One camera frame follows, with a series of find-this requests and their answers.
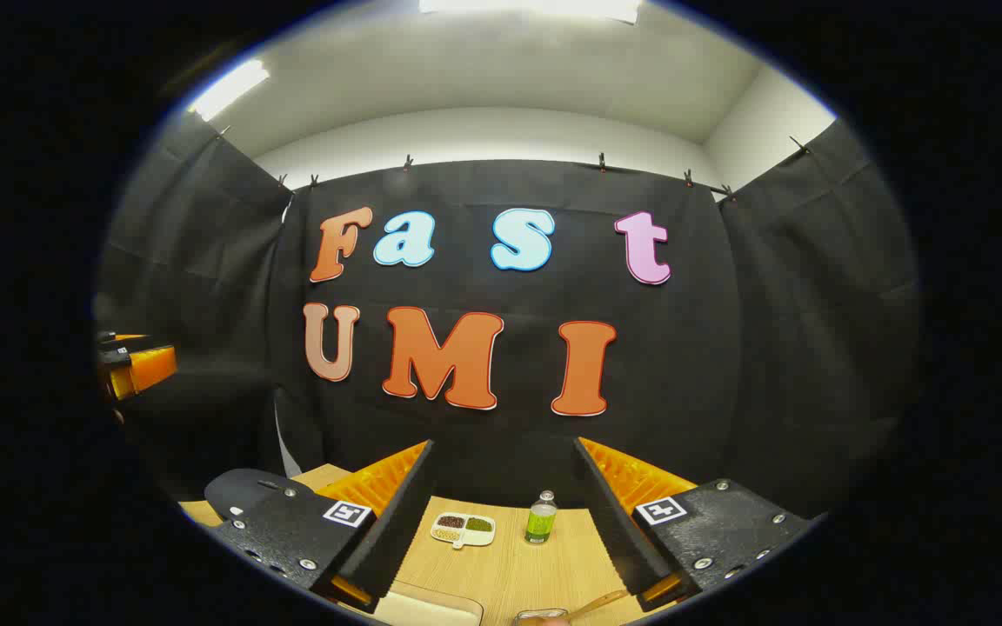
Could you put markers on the white divided bean dish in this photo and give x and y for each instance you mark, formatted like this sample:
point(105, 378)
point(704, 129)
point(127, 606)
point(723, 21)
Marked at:
point(463, 529)

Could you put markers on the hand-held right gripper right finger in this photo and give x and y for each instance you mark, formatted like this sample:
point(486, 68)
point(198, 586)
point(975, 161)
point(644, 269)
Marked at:
point(614, 530)

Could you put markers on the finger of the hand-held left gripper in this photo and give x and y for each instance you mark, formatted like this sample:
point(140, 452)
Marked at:
point(151, 369)
point(123, 337)

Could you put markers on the wooden spoon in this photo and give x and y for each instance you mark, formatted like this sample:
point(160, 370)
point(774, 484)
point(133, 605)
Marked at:
point(601, 602)

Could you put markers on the ceiling light panel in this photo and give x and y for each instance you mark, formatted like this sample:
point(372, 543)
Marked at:
point(227, 89)

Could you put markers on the green label plastic bottle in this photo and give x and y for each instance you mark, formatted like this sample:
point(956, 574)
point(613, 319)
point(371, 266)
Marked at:
point(541, 522)

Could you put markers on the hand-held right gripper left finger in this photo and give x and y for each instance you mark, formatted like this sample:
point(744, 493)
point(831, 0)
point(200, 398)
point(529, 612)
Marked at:
point(397, 530)

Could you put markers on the clear chopstick holder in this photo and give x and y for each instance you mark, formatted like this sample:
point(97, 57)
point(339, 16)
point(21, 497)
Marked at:
point(540, 616)

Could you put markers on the black backdrop cloth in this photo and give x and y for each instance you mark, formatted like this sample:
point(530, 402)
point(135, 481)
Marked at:
point(727, 348)

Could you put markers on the dark grey rice cooker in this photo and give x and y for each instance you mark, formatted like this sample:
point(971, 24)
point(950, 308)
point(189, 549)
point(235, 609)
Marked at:
point(249, 487)

